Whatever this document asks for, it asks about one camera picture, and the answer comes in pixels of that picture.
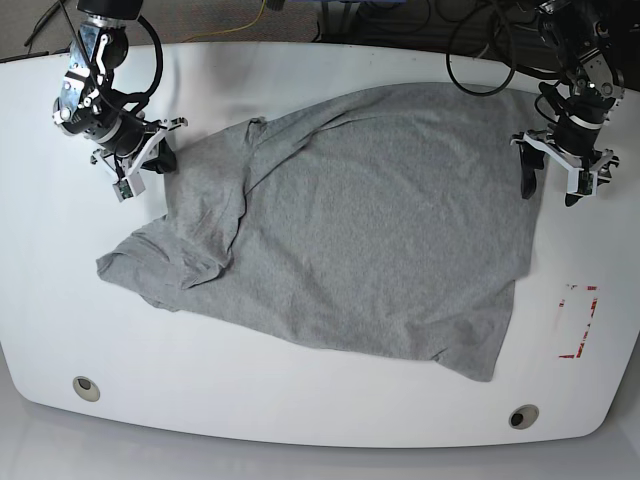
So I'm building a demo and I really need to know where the right table cable grommet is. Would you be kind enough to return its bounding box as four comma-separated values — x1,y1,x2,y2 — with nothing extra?
508,404,540,430

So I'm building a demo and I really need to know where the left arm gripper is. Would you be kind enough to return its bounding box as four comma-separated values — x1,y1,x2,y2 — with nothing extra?
510,130,620,206

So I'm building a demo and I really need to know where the grey t-shirt with black lettering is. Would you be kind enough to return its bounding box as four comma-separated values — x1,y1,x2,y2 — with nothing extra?
97,83,540,382

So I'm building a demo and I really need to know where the red tape rectangle marking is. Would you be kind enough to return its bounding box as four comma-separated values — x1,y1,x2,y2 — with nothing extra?
553,284,600,360

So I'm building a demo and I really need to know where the yellow cable on floor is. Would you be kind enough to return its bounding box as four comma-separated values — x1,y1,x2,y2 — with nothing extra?
182,0,266,45

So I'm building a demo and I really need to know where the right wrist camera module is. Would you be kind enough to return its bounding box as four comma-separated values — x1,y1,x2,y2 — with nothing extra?
113,172,145,202

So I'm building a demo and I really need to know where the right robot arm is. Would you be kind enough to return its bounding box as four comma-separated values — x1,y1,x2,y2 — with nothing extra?
53,1,186,179

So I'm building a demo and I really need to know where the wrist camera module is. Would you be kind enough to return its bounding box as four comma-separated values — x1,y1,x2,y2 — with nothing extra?
113,172,145,202
566,168,598,197

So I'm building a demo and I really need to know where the table cable grommet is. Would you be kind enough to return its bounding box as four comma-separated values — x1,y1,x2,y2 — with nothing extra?
72,376,101,403
508,404,540,430

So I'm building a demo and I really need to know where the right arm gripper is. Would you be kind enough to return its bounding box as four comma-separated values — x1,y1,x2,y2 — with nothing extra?
90,117,189,183

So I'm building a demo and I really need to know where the left table cable grommet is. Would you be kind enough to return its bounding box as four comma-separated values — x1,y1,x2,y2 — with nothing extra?
72,376,101,403

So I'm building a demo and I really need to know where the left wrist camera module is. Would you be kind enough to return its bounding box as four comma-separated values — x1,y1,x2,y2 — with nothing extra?
566,168,598,197

